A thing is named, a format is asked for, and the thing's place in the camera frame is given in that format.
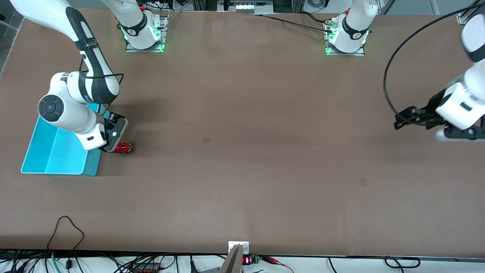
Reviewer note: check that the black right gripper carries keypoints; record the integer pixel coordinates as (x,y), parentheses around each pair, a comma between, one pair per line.
(116,116)

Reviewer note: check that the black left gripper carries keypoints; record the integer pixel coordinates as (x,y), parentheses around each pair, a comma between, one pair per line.
(431,109)

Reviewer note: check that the red beetle toy car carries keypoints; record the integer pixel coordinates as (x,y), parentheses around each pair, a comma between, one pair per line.
(124,148)

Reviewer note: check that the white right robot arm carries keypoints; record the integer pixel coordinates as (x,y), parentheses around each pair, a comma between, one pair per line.
(72,113)

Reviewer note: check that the blue plastic box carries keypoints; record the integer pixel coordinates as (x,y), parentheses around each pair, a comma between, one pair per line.
(53,155)

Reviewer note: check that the red digit display module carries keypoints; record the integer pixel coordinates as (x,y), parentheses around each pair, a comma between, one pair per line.
(246,260)

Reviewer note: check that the green terminal block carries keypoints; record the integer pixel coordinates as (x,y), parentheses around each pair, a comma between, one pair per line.
(255,259)

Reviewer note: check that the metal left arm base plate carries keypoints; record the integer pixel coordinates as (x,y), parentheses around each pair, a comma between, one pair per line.
(362,51)

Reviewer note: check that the aluminium corner bracket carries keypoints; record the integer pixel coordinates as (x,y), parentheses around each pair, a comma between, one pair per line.
(462,19)

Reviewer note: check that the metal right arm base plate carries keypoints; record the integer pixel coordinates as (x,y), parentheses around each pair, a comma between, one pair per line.
(165,34)

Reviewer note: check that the silver metal bracket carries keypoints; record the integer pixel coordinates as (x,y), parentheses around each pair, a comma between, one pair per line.
(244,245)

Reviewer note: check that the grey camera mount bar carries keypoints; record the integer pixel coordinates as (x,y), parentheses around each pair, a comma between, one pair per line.
(232,261)

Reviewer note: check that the aluminium frame with white device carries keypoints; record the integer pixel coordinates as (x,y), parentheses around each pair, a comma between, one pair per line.
(250,5)

